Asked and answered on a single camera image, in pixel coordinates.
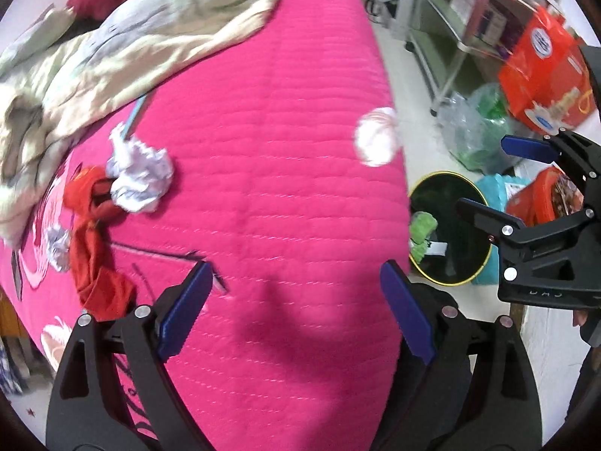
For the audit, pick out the orange bucket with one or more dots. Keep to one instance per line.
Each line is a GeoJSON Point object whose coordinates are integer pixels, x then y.
{"type": "Point", "coordinates": [540, 197]}

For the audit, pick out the white storage rack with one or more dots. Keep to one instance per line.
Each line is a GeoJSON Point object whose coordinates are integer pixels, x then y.
{"type": "Point", "coordinates": [439, 14]}

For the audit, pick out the plaid cloth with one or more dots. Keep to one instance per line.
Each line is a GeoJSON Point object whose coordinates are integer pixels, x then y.
{"type": "Point", "coordinates": [9, 366]}

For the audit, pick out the person's right hand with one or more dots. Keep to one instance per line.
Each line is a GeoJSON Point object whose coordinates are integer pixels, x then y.
{"type": "Point", "coordinates": [581, 318]}

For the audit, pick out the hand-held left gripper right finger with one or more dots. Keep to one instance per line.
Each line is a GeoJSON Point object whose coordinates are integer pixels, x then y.
{"type": "Point", "coordinates": [406, 314]}

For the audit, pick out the crumpled white paper ball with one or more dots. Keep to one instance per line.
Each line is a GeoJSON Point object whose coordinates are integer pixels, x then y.
{"type": "Point", "coordinates": [58, 246]}
{"type": "Point", "coordinates": [141, 181]}

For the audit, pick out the green plastic bag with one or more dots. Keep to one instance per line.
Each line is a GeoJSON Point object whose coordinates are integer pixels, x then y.
{"type": "Point", "coordinates": [479, 127]}

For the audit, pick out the green fluffy sock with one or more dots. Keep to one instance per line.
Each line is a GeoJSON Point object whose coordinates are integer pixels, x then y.
{"type": "Point", "coordinates": [422, 235]}

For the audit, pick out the red gift bag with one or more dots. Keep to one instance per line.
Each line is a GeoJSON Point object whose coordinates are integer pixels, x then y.
{"type": "Point", "coordinates": [544, 75]}

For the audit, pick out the small red sock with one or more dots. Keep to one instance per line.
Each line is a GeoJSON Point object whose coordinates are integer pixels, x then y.
{"type": "Point", "coordinates": [87, 192]}

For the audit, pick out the pink flamingo print bedspread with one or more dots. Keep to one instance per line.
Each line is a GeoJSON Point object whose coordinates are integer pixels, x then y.
{"type": "Point", "coordinates": [281, 127]}

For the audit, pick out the large red sock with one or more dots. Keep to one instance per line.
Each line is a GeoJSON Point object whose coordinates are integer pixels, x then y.
{"type": "Point", "coordinates": [98, 277]}

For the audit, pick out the black trash bin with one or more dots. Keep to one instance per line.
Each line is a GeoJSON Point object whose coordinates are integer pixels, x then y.
{"type": "Point", "coordinates": [455, 225]}

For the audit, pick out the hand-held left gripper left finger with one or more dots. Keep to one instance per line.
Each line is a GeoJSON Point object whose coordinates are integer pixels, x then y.
{"type": "Point", "coordinates": [185, 310]}

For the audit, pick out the pale green quilt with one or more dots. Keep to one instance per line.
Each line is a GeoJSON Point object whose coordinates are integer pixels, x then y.
{"type": "Point", "coordinates": [117, 56]}

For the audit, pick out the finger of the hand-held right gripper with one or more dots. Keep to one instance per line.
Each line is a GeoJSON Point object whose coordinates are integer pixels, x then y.
{"type": "Point", "coordinates": [526, 148]}
{"type": "Point", "coordinates": [488, 218]}

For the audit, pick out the wooden nightstand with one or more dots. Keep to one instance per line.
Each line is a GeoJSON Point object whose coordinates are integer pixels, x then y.
{"type": "Point", "coordinates": [7, 312]}

